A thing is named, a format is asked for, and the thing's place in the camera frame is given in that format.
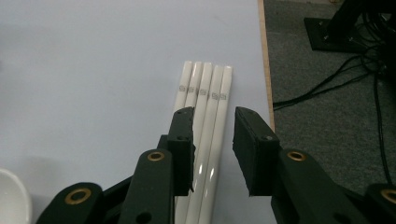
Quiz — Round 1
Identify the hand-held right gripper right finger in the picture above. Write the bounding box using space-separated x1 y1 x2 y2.
233 105 281 198

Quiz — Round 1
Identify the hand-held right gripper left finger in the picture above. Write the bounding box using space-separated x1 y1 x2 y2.
167 105 196 198

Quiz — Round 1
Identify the row of white chopsticks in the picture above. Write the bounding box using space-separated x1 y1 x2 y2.
174 60 234 224

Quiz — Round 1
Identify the black metal stand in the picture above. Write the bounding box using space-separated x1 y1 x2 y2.
303 0 396 53

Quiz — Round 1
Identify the white ceramic spoon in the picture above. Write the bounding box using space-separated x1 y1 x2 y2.
0 167 34 224

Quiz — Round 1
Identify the long black floor cable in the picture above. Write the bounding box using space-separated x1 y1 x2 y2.
372 55 393 186

